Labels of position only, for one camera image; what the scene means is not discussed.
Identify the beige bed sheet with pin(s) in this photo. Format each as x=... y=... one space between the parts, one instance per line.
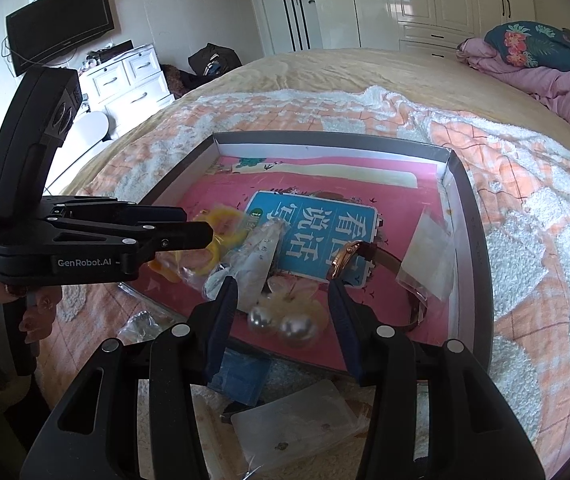
x=365 y=67

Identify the person's left hand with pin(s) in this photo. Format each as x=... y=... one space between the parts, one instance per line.
x=40 y=310

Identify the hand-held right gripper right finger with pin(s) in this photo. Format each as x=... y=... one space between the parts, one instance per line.
x=342 y=320

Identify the white oval stool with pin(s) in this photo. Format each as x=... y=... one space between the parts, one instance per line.
x=85 y=135

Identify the white drawer dresser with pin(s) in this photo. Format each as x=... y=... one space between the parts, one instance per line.
x=125 y=85

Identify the small blue box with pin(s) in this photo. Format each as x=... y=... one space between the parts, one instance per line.
x=242 y=375

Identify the grey shallow cardboard box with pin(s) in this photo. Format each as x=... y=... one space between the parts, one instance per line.
x=472 y=240

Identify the dark floral pillow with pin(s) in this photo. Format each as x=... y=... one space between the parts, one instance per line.
x=535 y=42

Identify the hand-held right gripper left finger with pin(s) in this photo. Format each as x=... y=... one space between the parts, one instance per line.
x=222 y=320

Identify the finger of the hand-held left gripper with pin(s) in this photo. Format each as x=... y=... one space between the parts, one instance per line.
x=185 y=235
x=130 y=212

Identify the small bag with dark jewelry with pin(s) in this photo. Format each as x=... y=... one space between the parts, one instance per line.
x=140 y=325

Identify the pearl hair clip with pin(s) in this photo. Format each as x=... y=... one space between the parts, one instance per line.
x=295 y=330

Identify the dark brown cloth pile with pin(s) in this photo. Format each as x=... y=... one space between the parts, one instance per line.
x=175 y=82

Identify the frosted bag with small studs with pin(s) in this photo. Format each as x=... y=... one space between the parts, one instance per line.
x=300 y=425

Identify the clear plastic bag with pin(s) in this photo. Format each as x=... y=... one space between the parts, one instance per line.
x=427 y=255

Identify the black bag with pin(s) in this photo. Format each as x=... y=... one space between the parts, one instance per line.
x=215 y=60

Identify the black wall television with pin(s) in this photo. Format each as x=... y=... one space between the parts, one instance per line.
x=60 y=25

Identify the white door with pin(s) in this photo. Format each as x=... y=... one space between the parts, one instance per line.
x=275 y=25

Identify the clear bag with white jewelry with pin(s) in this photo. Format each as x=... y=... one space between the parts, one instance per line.
x=260 y=255

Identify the pink book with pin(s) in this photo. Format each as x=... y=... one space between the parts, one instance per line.
x=405 y=195

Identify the yellow hair rings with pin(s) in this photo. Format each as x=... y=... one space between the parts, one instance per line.
x=227 y=222

